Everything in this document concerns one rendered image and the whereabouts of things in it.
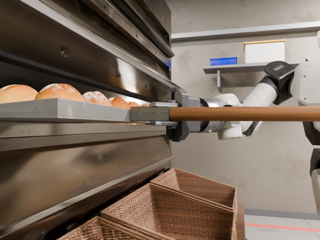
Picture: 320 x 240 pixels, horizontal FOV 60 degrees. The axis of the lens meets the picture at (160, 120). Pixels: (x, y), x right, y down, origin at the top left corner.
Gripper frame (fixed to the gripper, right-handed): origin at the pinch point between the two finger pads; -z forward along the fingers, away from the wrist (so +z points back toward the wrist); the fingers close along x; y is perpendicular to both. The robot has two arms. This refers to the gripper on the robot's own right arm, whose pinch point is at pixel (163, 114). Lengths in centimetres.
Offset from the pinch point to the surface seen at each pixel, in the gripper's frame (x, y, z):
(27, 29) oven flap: 18.4, -17.5, -24.2
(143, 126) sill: -3, -79, 52
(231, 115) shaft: -0.6, 13.3, 6.8
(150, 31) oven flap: 51, -77, 55
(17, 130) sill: -3.7, -27.1, -23.8
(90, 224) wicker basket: -35, -39, 1
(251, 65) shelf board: 66, -131, 244
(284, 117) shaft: -1.0, 21.4, 12.6
